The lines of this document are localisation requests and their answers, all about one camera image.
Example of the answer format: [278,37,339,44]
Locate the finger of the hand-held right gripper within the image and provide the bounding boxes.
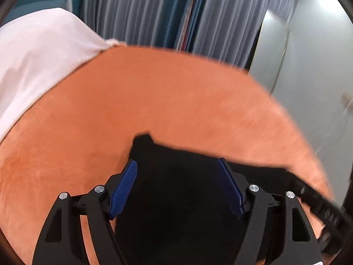
[287,170,349,254]

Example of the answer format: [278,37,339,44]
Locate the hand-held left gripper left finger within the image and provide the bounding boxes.
[32,159,138,265]

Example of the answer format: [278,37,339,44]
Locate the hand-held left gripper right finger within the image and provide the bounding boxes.
[216,157,323,265]

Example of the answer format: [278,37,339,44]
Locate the black pants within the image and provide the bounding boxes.
[114,133,304,265]

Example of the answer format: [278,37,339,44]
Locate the orange plush blanket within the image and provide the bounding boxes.
[0,45,335,265]

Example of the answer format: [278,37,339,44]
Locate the pale pink mattress cover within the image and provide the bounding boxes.
[103,38,128,53]

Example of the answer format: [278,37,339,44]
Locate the white wardrobe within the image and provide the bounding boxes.
[248,0,353,205]

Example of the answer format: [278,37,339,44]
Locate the white bed sheet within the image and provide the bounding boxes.
[0,8,107,141]

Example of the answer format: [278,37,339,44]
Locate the grey blue curtain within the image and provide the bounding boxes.
[80,0,297,69]

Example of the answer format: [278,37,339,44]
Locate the blue padded headboard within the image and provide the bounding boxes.
[6,0,73,25]

